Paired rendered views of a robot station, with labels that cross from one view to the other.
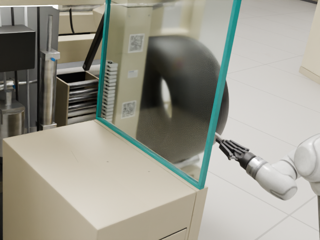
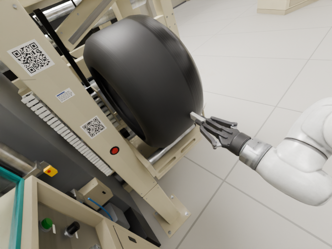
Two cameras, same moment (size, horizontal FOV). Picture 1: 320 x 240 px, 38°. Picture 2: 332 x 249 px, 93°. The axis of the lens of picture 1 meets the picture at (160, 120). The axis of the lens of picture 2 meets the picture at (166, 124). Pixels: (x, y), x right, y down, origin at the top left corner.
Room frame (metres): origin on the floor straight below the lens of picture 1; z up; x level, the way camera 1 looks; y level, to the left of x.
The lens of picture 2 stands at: (1.42, -0.32, 1.55)
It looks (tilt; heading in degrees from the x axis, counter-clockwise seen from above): 40 degrees down; 22
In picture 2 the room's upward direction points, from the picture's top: 24 degrees counter-clockwise
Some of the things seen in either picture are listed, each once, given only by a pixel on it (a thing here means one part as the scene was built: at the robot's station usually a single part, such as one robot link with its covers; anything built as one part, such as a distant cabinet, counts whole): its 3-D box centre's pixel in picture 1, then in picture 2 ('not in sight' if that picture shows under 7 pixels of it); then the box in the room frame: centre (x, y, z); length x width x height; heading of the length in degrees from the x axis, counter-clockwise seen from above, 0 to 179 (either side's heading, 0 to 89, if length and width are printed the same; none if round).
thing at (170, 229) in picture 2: not in sight; (171, 213); (1.89, 0.18, 0.01); 0.27 x 0.27 x 0.02; 44
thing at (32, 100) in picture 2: not in sight; (78, 141); (1.80, 0.22, 1.19); 0.05 x 0.04 x 0.48; 44
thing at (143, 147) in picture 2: not in sight; (162, 142); (2.08, 0.01, 0.80); 0.37 x 0.36 x 0.02; 44
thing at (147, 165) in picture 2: not in sight; (134, 150); (1.95, 0.14, 0.90); 0.40 x 0.03 x 0.10; 44
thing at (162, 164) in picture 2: not in sight; (174, 149); (1.98, -0.08, 0.83); 0.36 x 0.09 x 0.06; 134
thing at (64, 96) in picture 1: (75, 105); (95, 114); (2.20, 0.44, 1.05); 0.20 x 0.15 x 0.30; 134
